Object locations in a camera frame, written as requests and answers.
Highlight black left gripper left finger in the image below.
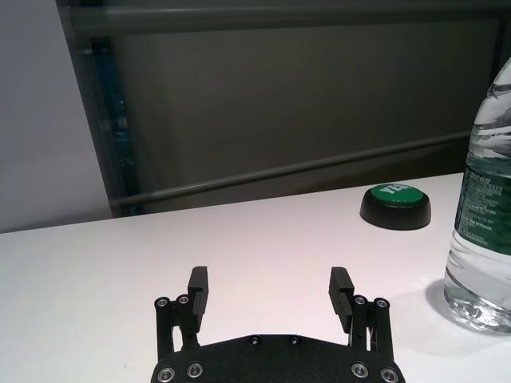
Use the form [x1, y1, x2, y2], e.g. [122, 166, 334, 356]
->
[154, 266, 209, 356]

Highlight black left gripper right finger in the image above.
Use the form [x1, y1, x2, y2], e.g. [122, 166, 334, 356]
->
[329, 267, 396, 358]

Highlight clear water bottle green label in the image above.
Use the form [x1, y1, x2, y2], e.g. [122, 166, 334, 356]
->
[443, 55, 511, 334]

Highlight green YES button black base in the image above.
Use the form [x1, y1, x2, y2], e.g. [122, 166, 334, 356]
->
[358, 182, 433, 231]

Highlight grey horizontal rail bar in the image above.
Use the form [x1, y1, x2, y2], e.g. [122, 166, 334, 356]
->
[115, 130, 474, 207]

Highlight blue vertical post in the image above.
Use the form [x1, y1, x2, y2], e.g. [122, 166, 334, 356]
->
[89, 38, 139, 199]

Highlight wide grey frame beam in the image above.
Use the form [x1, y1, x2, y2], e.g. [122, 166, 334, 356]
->
[65, 2, 511, 39]

